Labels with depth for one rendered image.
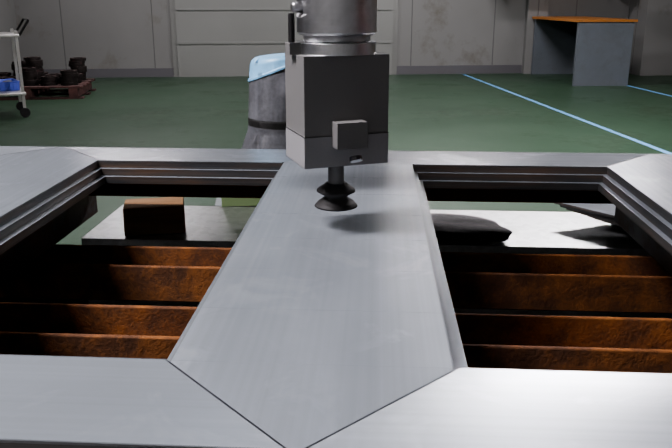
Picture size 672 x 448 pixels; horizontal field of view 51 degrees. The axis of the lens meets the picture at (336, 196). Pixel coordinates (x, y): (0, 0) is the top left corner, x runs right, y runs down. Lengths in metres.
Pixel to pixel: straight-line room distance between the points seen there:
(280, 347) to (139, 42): 9.90
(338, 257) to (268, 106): 0.81
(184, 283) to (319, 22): 0.45
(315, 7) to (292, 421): 0.38
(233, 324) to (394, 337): 0.11
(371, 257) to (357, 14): 0.22
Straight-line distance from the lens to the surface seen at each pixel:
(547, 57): 10.79
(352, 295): 0.56
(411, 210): 0.77
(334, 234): 0.69
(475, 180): 0.99
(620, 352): 0.79
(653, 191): 0.93
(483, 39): 10.65
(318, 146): 0.66
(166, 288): 0.98
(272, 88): 1.40
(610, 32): 9.55
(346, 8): 0.65
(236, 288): 0.57
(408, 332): 0.50
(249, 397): 0.43
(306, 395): 0.43
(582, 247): 1.21
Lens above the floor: 1.07
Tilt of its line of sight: 16 degrees down
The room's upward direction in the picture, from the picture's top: straight up
